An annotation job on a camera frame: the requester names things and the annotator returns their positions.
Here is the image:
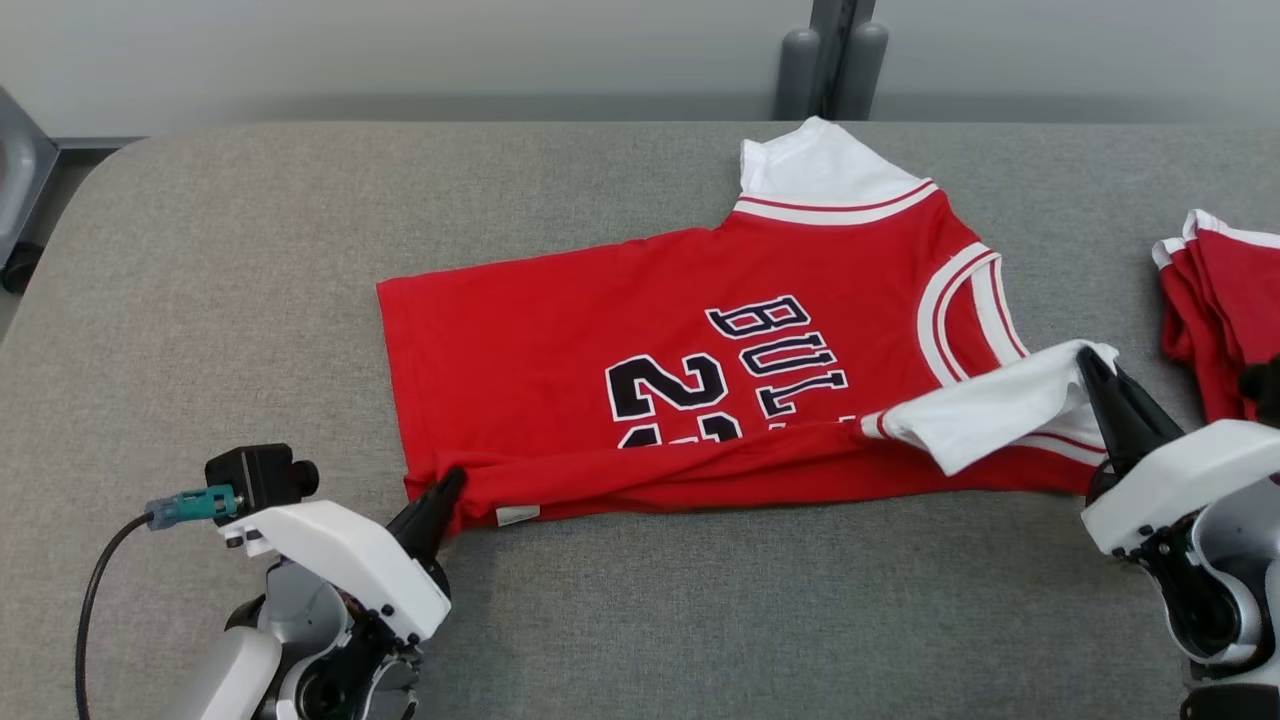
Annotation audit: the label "grey metal wall post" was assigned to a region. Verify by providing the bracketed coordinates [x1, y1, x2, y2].
[808, 0, 877, 121]

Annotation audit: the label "teal cable connector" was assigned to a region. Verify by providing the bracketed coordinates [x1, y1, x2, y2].
[145, 484, 243, 531]

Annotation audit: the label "black caster wheel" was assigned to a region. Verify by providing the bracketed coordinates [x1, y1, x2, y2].
[0, 242, 46, 296]

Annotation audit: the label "red basketball shorts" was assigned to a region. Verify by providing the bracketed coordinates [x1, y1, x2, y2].
[1152, 208, 1280, 423]

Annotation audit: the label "thin black camera cable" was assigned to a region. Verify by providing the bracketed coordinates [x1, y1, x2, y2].
[75, 512, 153, 720]

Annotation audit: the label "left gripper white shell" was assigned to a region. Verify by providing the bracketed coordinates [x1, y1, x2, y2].
[220, 466, 468, 720]

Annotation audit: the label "grey cylinder post foot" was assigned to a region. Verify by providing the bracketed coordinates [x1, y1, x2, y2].
[775, 27, 822, 122]
[835, 22, 890, 122]

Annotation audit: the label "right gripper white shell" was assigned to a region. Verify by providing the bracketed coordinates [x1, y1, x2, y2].
[1076, 346, 1280, 669]

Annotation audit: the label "red white basketball jersey shirt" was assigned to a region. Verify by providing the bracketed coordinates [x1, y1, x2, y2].
[377, 117, 1121, 536]

